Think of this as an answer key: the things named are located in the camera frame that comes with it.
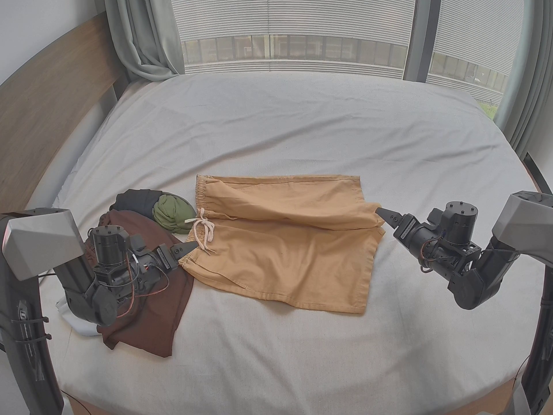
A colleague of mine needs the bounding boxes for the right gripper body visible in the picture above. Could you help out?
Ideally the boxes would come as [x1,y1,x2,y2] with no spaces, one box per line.
[392,214,442,263]

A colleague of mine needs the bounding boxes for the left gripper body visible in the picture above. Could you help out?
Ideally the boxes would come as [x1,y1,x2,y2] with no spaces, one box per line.
[130,244,179,278]

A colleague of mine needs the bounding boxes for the tan shorts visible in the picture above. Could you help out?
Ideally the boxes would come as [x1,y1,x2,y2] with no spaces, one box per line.
[179,174,386,316]

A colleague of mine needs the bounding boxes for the bed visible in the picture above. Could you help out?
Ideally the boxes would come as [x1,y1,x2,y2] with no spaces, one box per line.
[0,11,553,415]

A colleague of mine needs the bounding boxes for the green garment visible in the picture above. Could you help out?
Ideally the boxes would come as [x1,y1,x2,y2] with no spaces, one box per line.
[152,193,196,236]

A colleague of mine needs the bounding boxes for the brown garment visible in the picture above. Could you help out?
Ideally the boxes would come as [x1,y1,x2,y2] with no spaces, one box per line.
[84,210,195,358]

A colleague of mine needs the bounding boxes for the black garment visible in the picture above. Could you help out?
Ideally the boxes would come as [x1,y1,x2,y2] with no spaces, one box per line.
[109,190,162,222]

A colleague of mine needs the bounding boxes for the white garment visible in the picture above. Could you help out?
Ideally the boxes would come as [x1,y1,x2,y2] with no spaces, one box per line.
[56,299,100,338]

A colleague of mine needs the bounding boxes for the grey-green curtain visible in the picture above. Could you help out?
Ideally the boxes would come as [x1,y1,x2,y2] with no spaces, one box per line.
[101,0,186,83]
[493,0,553,159]

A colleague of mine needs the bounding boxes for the window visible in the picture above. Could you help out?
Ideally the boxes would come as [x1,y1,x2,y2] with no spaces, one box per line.
[166,0,528,120]

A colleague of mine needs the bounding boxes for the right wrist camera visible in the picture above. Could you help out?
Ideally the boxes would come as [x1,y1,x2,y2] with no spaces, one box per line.
[425,208,446,232]

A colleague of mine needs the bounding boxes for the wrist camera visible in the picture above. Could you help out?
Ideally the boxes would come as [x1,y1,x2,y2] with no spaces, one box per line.
[425,208,446,232]
[126,233,149,258]

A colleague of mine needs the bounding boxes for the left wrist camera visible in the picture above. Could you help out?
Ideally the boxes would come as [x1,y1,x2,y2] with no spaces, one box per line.
[126,233,149,258]

